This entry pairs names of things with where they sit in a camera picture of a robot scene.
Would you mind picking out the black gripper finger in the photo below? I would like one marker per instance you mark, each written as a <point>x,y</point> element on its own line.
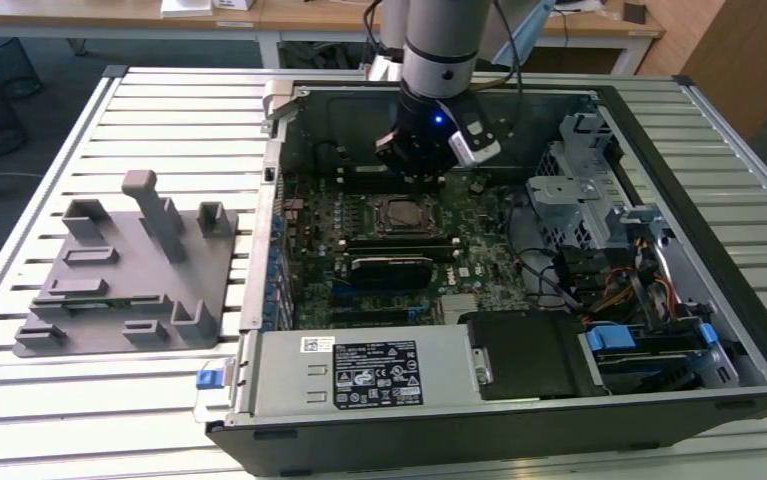
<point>415,178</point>
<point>438,176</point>

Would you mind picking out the grey parts rack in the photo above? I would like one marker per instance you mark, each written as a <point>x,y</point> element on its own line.
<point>136,280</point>

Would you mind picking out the blue drive bay clip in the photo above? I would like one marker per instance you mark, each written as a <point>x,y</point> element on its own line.
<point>706,334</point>

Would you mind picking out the green motherboard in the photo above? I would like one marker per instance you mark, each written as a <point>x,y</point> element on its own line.
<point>490,220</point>

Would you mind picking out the black graphics card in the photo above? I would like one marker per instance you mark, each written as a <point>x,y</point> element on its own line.
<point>390,275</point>

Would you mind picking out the CPU socket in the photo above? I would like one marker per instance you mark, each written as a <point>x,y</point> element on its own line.
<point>410,232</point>

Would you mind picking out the white box with print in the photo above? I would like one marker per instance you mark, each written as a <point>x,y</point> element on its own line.
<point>232,4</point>

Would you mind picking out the black expansion slot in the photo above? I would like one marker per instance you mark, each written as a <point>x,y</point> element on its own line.
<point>365,316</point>

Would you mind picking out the silver metal support bar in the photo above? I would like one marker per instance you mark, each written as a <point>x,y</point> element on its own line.
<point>672,270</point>

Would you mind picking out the black plastic shroud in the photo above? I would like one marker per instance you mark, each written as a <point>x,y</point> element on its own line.
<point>530,355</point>

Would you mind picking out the coin cell battery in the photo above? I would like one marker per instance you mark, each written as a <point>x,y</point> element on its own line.
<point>476,187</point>

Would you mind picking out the green RAM stick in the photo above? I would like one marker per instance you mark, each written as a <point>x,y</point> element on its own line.
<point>112,302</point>

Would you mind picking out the silver metal drive cage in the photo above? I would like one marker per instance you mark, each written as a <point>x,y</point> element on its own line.
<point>556,200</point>

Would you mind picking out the blue case latch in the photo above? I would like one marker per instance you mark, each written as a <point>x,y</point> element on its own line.
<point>208,380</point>

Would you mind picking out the silver chipset heatsink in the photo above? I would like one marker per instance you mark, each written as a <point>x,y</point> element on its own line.
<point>459,306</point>

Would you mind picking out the small black box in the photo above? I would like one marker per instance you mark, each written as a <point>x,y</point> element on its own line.
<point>635,12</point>

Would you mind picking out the silver CPU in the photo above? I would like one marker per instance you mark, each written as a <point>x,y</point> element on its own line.
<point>406,213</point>

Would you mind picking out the black PC case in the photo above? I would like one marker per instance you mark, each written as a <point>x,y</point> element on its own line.
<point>423,445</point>

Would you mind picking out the brown wooden cabinet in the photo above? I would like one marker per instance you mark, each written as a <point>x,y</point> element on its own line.
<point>743,60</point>

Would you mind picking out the plain white box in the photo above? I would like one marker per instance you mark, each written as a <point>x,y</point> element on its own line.
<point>185,7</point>

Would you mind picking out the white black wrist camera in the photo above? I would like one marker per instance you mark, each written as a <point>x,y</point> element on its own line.
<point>472,150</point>

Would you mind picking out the silver power supply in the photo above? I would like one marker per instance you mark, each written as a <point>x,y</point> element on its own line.
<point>276,370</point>

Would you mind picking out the light wood desk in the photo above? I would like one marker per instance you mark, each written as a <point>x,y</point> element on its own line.
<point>590,27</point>
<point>89,22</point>

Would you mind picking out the hard disk in blue carrier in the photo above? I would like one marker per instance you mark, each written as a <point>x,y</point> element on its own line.
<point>606,340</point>

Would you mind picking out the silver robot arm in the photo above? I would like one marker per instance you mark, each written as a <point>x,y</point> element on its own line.
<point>439,60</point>

